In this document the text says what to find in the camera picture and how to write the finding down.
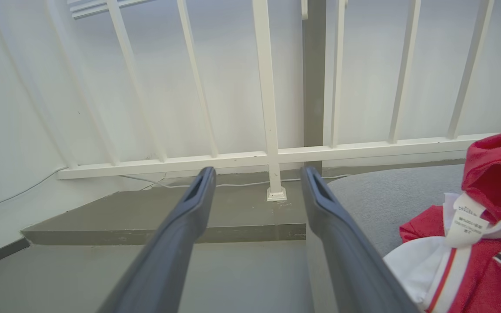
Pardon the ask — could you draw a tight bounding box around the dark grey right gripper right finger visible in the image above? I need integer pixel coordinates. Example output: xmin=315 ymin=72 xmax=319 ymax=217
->
xmin=301 ymin=166 xmax=421 ymax=313

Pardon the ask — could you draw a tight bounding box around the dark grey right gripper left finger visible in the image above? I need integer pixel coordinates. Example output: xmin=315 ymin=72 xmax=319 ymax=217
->
xmin=96 ymin=166 xmax=217 ymax=313

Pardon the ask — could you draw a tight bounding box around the red and white garment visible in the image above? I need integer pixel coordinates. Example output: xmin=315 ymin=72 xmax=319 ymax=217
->
xmin=383 ymin=129 xmax=501 ymax=313

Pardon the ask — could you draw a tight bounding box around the white metal railing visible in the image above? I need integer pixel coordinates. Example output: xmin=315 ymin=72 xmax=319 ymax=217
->
xmin=0 ymin=0 xmax=501 ymax=202

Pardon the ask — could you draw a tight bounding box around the thin grey floor cable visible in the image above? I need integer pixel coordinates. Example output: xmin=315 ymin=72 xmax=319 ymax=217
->
xmin=0 ymin=167 xmax=352 ymax=219

